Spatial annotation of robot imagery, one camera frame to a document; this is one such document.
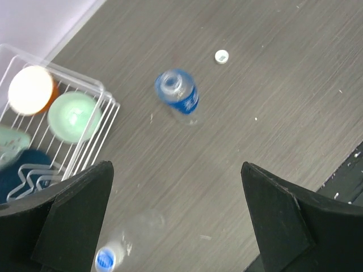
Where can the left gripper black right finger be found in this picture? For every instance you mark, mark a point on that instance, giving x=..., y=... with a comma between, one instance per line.
x=300, y=230

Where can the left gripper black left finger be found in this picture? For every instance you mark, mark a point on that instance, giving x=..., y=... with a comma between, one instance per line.
x=57, y=229

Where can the blue pocari sweat cap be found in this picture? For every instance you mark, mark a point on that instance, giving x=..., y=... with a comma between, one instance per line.
x=105, y=260

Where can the clear unlabelled plastic bottle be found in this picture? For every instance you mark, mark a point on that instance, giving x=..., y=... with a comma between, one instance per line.
x=133, y=240

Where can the blue labelled plastic bottle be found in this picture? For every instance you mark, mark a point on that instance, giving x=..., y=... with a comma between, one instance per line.
x=177, y=89

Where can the plain white bottle cap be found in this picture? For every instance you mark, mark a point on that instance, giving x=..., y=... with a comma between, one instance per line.
x=221, y=56

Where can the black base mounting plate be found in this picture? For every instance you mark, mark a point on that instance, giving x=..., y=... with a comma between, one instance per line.
x=345, y=184

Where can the dark blue plate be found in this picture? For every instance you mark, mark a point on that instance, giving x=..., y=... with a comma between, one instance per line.
x=24, y=176

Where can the mint green plate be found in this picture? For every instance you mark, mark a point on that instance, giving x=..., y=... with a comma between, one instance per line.
x=13, y=143

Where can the mint green bowl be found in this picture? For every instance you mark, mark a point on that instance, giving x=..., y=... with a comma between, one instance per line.
x=74, y=117

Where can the orange white bowl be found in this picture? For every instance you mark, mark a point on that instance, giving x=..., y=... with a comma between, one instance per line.
x=32, y=91

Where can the white wire dish rack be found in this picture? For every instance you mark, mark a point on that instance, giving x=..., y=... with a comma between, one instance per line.
x=67, y=159

